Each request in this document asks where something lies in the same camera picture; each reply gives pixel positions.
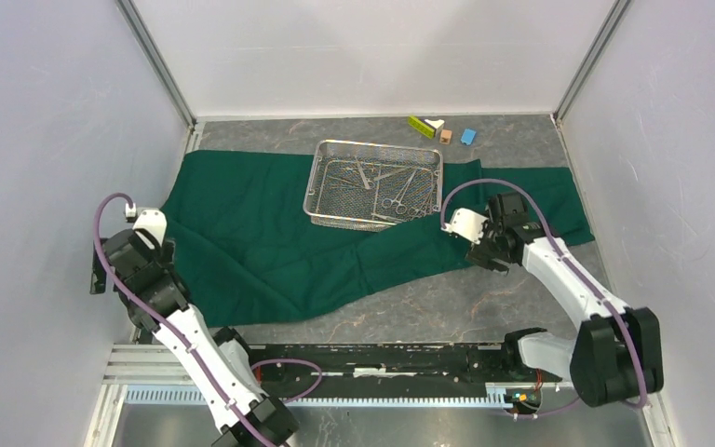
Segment blue small block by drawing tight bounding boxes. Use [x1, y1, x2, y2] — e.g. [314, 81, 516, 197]
[460, 129, 477, 146]

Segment brown wooden cube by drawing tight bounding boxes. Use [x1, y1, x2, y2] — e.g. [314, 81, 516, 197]
[439, 129, 452, 144]

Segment green surgical cloth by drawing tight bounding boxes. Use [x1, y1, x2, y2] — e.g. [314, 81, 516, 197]
[158, 149, 596, 328]

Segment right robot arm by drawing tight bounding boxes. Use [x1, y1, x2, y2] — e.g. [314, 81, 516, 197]
[447, 193, 664, 408]

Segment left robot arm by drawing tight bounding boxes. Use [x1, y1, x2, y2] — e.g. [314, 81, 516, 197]
[94, 229, 299, 446]

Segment white small block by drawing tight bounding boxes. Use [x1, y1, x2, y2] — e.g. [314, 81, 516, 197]
[424, 119, 445, 137]

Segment yellow-green lego brick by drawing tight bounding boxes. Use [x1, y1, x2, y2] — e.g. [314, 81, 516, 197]
[407, 115, 438, 139]

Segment metal mesh instrument tray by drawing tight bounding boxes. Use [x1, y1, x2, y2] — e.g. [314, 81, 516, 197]
[303, 140, 444, 232]

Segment steel tweezers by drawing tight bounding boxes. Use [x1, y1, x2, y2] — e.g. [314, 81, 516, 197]
[355, 158, 373, 190]

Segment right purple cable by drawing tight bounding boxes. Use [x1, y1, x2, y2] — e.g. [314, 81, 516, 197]
[438, 178, 650, 421]

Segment purple cable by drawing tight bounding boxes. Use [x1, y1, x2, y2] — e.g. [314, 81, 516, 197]
[438, 178, 650, 421]
[92, 192, 325, 447]

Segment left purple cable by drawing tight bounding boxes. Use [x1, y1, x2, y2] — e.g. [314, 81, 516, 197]
[92, 192, 325, 447]

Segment steel forceps with ring handles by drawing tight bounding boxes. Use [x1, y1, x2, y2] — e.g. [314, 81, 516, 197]
[380, 169, 417, 216]

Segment flat steel scalpel handle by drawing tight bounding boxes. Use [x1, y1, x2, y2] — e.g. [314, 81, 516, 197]
[373, 168, 408, 183]

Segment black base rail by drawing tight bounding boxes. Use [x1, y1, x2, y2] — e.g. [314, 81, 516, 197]
[249, 343, 546, 410]

